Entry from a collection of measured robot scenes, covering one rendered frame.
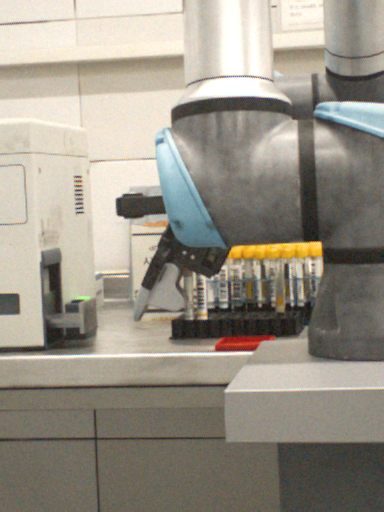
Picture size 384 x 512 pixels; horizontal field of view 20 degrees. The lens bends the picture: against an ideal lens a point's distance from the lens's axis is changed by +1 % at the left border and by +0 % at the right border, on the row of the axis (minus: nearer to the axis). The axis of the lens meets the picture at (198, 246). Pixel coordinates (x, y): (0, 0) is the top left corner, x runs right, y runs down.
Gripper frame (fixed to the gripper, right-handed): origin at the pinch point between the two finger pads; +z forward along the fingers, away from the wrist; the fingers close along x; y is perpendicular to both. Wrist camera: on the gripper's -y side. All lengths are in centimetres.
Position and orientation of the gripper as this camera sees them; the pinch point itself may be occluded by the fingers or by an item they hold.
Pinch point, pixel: (136, 309)
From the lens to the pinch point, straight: 145.2
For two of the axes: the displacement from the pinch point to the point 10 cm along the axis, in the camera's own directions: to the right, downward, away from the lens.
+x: 1.6, -0.5, 9.9
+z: -4.5, 8.8, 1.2
